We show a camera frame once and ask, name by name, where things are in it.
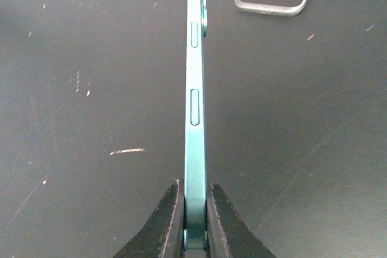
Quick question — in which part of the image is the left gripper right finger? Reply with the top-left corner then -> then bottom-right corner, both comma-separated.
206,184 -> 276,258

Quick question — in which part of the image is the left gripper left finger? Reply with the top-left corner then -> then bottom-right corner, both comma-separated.
114,179 -> 185,258

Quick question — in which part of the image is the green bare phone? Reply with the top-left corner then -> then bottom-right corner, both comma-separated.
184,0 -> 207,250

